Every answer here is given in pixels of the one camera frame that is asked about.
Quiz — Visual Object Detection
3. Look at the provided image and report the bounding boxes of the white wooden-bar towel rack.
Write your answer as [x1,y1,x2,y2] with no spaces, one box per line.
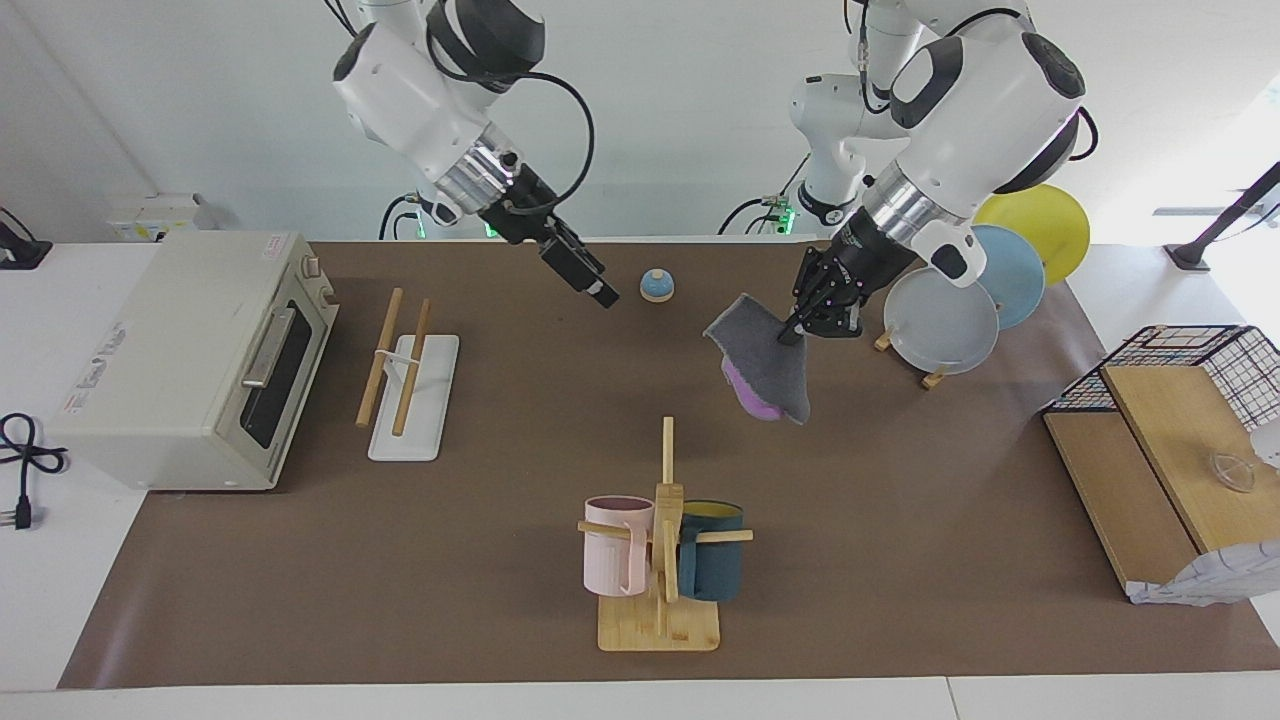
[357,288,461,462]

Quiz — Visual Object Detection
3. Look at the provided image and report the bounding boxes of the wooden plate rack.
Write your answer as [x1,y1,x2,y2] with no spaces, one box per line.
[874,325,949,390]

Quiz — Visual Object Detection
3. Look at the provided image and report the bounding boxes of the black base cable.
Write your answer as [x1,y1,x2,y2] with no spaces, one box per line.
[718,197,801,237]
[379,193,426,241]

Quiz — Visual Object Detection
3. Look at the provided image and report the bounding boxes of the black wire basket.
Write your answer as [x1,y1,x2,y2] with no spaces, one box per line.
[1042,325,1280,433]

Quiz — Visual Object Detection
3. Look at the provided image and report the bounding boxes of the black angled stand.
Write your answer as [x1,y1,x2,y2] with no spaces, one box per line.
[1165,162,1280,273]

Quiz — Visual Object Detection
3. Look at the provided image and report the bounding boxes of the yellow plate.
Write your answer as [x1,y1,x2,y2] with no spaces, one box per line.
[975,185,1091,286]

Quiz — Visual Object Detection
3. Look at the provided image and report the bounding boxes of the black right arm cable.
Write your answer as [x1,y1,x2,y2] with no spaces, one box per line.
[500,68,598,216]

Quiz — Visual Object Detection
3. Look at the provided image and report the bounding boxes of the purple and grey towel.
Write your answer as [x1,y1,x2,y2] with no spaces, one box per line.
[703,293,813,425]

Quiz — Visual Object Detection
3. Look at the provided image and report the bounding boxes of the brown table mat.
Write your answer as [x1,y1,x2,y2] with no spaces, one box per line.
[58,240,1280,689]

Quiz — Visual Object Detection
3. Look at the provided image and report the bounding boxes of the white power box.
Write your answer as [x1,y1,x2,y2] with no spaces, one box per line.
[105,195,216,243]

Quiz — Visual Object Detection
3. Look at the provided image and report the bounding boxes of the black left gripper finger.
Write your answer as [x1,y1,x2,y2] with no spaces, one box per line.
[776,285,815,347]
[816,298,863,339]

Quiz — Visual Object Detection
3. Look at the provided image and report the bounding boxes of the clear glass lid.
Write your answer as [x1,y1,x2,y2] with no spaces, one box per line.
[1205,452,1257,493]

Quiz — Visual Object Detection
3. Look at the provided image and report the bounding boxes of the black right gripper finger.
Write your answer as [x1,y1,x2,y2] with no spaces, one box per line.
[538,238,613,310]
[553,222,622,303]

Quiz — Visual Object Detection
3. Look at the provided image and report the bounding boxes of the wooden shelf boards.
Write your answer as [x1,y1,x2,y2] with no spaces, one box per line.
[1043,365,1280,591]

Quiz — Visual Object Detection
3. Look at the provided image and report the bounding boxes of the black power cable with plug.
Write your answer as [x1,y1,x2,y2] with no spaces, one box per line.
[0,413,69,531]

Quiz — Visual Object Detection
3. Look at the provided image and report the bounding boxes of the dark teal mug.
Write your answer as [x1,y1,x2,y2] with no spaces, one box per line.
[678,500,746,602]

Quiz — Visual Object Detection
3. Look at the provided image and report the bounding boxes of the beige toaster oven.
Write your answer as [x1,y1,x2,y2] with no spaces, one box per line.
[48,232,341,492]

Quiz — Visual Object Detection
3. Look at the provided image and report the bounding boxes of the grey plate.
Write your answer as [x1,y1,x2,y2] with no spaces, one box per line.
[884,266,1001,376]

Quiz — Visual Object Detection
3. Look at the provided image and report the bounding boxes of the pink mug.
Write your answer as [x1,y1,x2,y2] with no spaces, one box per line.
[584,496,656,597]

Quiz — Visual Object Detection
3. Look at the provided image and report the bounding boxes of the black clamp mount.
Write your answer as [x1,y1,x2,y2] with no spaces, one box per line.
[0,207,53,271]

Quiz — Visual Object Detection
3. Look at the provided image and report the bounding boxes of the wooden mug tree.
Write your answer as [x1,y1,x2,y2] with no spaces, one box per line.
[577,417,754,653]

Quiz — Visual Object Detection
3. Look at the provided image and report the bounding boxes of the light blue plate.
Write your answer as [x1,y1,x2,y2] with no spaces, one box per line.
[960,225,1047,331]

